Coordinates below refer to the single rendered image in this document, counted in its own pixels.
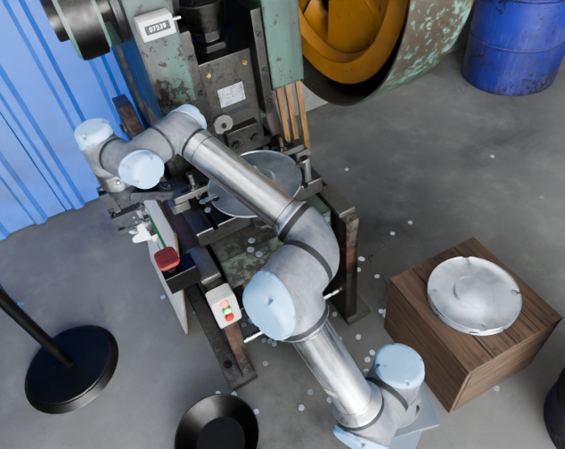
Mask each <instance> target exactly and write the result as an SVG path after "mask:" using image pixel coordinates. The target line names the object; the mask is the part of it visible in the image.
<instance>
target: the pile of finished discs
mask: <svg viewBox="0 0 565 449"><path fill-rule="evenodd" d="M519 292H520V291H519V286H518V284H517V283H516V281H515V280H513V278H512V277H511V276H510V275H509V274H508V273H507V272H506V271H505V270H504V269H503V268H501V267H500V266H498V265H496V264H494V263H492V262H489V261H487V260H485V259H481V258H477V257H467V258H464V257H455V258H451V259H448V260H447V261H444V262H443V263H441V264H440V265H438V266H437V267H436V268H435V269H434V270H433V272H432V273H431V275H430V278H429V280H428V285H427V296H428V300H429V303H430V306H431V308H432V309H433V311H434V312H435V314H438V317H439V318H440V319H441V320H442V321H443V322H445V323H446V324H447V325H449V326H451V327H452V328H454V329H456V330H458V331H461V332H464V333H468V334H472V335H492V334H496V333H498V332H501V331H503V330H504V329H507V328H508V327H510V326H511V325H512V324H513V322H514V321H515V319H516V318H517V316H518V315H519V313H520V310H521V305H522V297H521V294H519Z"/></svg>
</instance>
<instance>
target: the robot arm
mask: <svg viewBox="0 0 565 449"><path fill-rule="evenodd" d="M206 129H207V123H206V120H205V118H204V116H203V115H201V114H200V111H199V110H198V109H197V108H195V107H194V106H192V105H190V104H184V105H182V106H180V107H178V108H177V109H175V110H172V111H170V112H169V113H168V114H167V116H165V117H164V118H162V119H161V120H159V121H158V122H157V123H155V124H154V125H152V126H151V127H149V128H148V129H146V130H145V131H143V132H142V133H141V134H139V135H138V136H137V137H135V138H134V139H133V140H131V141H130V142H129V141H127V140H125V139H122V138H120V137H118V136H116V135H115V133H114V128H112V127H111V124H110V122H109V121H108V120H106V119H104V118H92V119H89V120H87V121H85V122H83V123H82V124H80V125H79V126H78V127H77V128H76V130H75V132H74V136H75V139H76V141H77V143H78V146H79V147H78V148H79V149H80V150H81V151H82V153H83V154H84V156H85V158H86V161H87V162H88V164H89V166H90V168H91V169H92V170H93V172H94V175H95V176H96V178H97V180H98V182H99V184H100V187H98V188H96V190H97V192H98V195H99V197H100V199H101V201H102V202H103V204H104V205H105V207H106V208H107V210H108V212H109V215H110V217H111V220H112V222H113V224H114V225H115V226H116V228H117V230H118V232H119V234H122V233H126V232H130V233H132V234H135V233H136V235H135V236H134V237H133V239H132V240H133V242H140V241H147V240H153V241H154V242H155V241H156V240H157V237H158V235H157V234H156V232H155V230H154V227H153V225H152V223H151V220H150V218H151V217H150V215H149V213H148V210H147V208H146V207H145V205H144V201H145V200H172V199H173V198H174V195H175V189H174V188H173V186H172V184H171V183H170V182H160V178H161V177H162V176H163V173H164V164H165V163H166V162H167V161H168V160H170V159H171V158H173V157H174V156H175V155H177V153H178V154H180V155H181V156H182V157H183V158H184V159H186V160H187V161H189V162H190V163H191V164H192V165H194V166H195V167H196V168H198V169H199V170H200V171H201V172H202V173H203V174H204V175H205V176H207V177H208V178H209V179H211V180H212V181H213V182H214V183H216V184H217V185H219V186H220V187H221V188H222V189H224V190H225V191H226V192H228V193H229V194H230V195H231V196H233V197H234V198H235V199H236V200H238V201H239V202H240V203H241V204H242V205H243V206H244V207H246V208H247V209H248V210H250V211H251V212H252V213H253V214H255V215H256V216H257V217H259V218H260V219H261V220H262V221H264V222H265V223H266V224H268V225H269V226H270V227H272V228H273V229H274V230H275V232H276V238H277V239H278V240H279V241H281V242H282V243H283V245H282V246H281V247H280V248H279V249H278V251H277V252H276V253H275V254H274V255H273V256H272V257H271V258H270V259H269V261H268V262H267V263H266V264H265V265H264V266H263V267H262V268H261V270H260V271H259V272H257V273H255V274H254V276H253V277H252V279H251V281H250V283H249V284H248V285H247V286H246V288H245V289H244V292H243V294H242V302H243V305H244V308H245V310H246V312H247V314H248V316H249V318H250V319H251V320H252V321H253V323H254V324H255V325H256V326H258V327H259V329H260V330H261V331H262V332H263V333H265V334H266V335H267V336H268V337H270V338H272V339H276V340H282V341H285V342H291V343H292V345H293V346H294V347H295V348H296V349H297V351H298V352H299V354H300V356H301V357H302V359H303V360H304V361H305V363H306V364H307V366H308V368H309V369H310V371H311V372H312V373H313V374H314V375H315V377H316V379H317V380H318V382H319V383H320V385H321V386H322V387H323V389H324V391H325V392H326V394H327V395H328V396H329V398H330V399H331V400H332V402H333V404H332V411H333V415H334V417H335V419H336V420H337V422H338V423H337V424H335V426H334V427H335V428H334V430H333V433H334V435H335V436H336V437H337V438H338V439H339V440H340V441H342V442H343V443H344V444H346V445H348V446H349V447H350V448H352V449H388V448H389V443H390V441H391V439H392V437H393V436H394V435H395V433H396V431H397V429H399V428H403V427H406V426H408V425H410V424H411V423H413V422H414V421H415V420H416V419H417V417H418V415H419V413H420V411H421V408H422V393H421V390H420V386H421V384H422V381H423V379H424V364H423V361H422V359H421V357H420V356H419V354H418V353H417V352H416V351H415V350H413V349H412V348H411V347H409V346H407V345H404V344H400V343H392V344H387V345H385V346H383V347H381V348H380V349H379V350H378V351H377V353H376V355H375V356H374V358H373V367H372V368H371V370H370V371H369V372H368V374H367V375H366V377H365V378H364V376H363V374H362V373H361V372H360V371H359V369H358V367H357V366H356V363H355V362H354V360H353V359H352V357H351V355H350V354H349V352H348V351H347V349H346V348H345V346H344V344H343V343H342V341H341V339H340V337H339V336H338V334H337V332H336V331H335V330H334V328H333V327H332V325H331V323H330V321H329V320H328V318H327V317H328V315H329V306H328V304H327V302H326V300H325V298H324V297H323V294H322V293H323V291H324V289H325V288H326V287H327V285H328V284H329V283H330V282H331V280H332V279H333V277H334V276H335V274H336V273H337V271H338V268H339V263H340V249H339V245H338V242H337V239H336V237H335V234H334V232H333V230H332V228H331V227H330V225H329V224H328V222H327V221H326V220H325V218H324V217H323V216H322V215H321V214H320V213H319V212H318V211H317V210H316V209H315V208H314V207H312V206H311V205H310V204H309V203H307V202H306V201H301V202H299V201H296V200H295V199H294V198H292V197H291V196H290V195H289V194H288V193H287V192H285V191H284V190H283V189H281V188H280V187H279V186H278V185H276V184H275V183H273V182H272V181H271V180H269V179H268V178H267V177H266V176H264V175H263V174H261V173H260V172H259V171H258V170H256V169H255V168H254V167H253V166H252V165H251V164H249V163H248V162H247V161H245V160H244V159H243V158H241V157H240V156H239V155H237V154H236V153H235V152H233V151H232V150H231V149H229V148H228V147H227V146H225V145H224V144H223V143H221V142H220V141H219V140H218V139H217V138H216V137H215V136H213V135H212V134H210V133H209V132H208V131H206Z"/></svg>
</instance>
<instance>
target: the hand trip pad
mask: <svg viewBox="0 0 565 449"><path fill-rule="evenodd" d="M154 259H155V261H156V264H157V266H158V268H159V269H160V270H161V271H167V270H168V269H171V268H173V267H174V266H176V265H178V264H179V262H180V259H179V257H178V255H177V253H176V251H175V249H174V248H173V247H170V246H169V247H166V248H164V249H161V250H159V251H157V252H156V253H155V254H154Z"/></svg>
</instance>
